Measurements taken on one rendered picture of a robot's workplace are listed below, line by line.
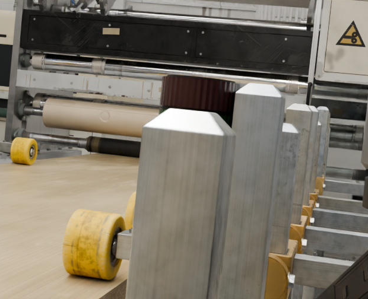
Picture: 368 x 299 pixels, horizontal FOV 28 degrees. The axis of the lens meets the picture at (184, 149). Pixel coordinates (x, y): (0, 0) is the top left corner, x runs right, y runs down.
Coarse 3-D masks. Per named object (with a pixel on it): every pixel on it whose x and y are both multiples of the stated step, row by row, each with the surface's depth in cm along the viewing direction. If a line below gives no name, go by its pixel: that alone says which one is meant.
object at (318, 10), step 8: (320, 0) 277; (320, 8) 277; (320, 16) 277; (312, 40) 278; (312, 48) 278; (312, 56) 278; (312, 64) 279; (312, 72) 278; (312, 80) 278; (328, 256) 279; (336, 256) 278; (344, 256) 278; (352, 256) 277; (360, 256) 276
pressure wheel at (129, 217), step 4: (132, 196) 113; (132, 200) 112; (128, 204) 112; (132, 204) 112; (128, 208) 112; (132, 208) 112; (128, 212) 111; (132, 212) 111; (128, 216) 111; (132, 216) 111; (128, 220) 111; (132, 220) 111; (128, 224) 111; (132, 224) 111; (128, 228) 112
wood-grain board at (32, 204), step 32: (64, 160) 255; (96, 160) 269; (128, 160) 285; (0, 192) 158; (32, 192) 163; (64, 192) 168; (96, 192) 174; (128, 192) 181; (0, 224) 120; (32, 224) 123; (64, 224) 126; (0, 256) 96; (32, 256) 98; (0, 288) 81; (32, 288) 82; (64, 288) 83; (96, 288) 85
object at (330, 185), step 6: (324, 180) 206; (330, 180) 206; (330, 186) 206; (336, 186) 205; (342, 186) 205; (348, 186) 205; (354, 186) 204; (360, 186) 204; (342, 192) 205; (348, 192) 205; (354, 192) 204; (360, 192) 204
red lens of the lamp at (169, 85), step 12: (168, 84) 56; (180, 84) 55; (192, 84) 55; (204, 84) 55; (216, 84) 55; (228, 84) 55; (168, 96) 56; (180, 96) 55; (192, 96) 55; (204, 96) 55; (216, 96) 55; (228, 96) 55; (204, 108) 55; (216, 108) 55; (228, 108) 56
